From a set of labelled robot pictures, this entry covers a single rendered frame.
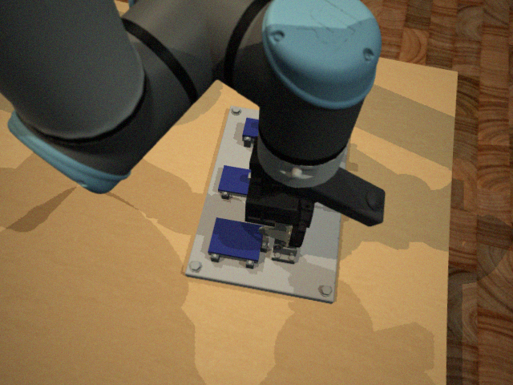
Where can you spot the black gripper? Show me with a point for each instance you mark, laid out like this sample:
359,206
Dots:
268,203

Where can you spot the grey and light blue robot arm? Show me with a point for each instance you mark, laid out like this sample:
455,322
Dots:
86,104

